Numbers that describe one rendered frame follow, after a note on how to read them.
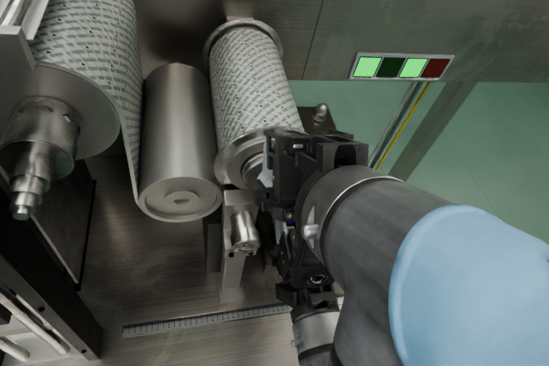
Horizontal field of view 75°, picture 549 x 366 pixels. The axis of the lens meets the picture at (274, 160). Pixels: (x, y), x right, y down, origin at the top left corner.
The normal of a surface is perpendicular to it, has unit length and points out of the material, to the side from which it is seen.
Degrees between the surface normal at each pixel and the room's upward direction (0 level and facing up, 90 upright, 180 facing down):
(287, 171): 50
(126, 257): 0
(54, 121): 37
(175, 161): 8
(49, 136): 31
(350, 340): 77
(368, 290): 81
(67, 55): 25
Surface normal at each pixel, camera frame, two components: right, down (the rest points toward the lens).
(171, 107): 0.03, -0.63
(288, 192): 0.24, 0.18
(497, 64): 0.18, 0.77
